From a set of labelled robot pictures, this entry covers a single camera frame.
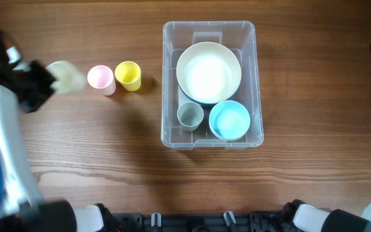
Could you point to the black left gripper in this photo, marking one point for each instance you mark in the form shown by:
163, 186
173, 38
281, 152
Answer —
39, 85

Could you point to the cream cup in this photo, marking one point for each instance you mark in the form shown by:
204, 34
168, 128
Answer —
68, 78

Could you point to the pink cup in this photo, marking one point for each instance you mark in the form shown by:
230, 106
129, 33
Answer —
101, 78

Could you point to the yellow cup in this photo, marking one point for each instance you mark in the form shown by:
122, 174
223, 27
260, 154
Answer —
128, 73

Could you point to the large dark blue bowl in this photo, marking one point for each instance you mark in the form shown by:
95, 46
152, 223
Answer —
204, 104

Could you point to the grey cup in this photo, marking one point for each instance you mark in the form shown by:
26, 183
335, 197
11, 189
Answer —
190, 116

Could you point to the light blue bowl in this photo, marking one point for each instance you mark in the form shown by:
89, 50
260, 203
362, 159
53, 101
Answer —
229, 120

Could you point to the large cream bowl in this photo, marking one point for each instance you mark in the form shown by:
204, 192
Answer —
209, 72

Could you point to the clear plastic storage bin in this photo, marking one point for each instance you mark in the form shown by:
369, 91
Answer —
240, 38

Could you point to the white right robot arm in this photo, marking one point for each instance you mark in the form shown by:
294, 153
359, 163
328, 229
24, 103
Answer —
305, 217

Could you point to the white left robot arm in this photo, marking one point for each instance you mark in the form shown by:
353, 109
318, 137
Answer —
22, 206

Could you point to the white paper label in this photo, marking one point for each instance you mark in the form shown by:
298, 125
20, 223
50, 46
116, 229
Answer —
181, 97

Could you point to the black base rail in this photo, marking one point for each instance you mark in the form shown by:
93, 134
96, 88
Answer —
255, 221

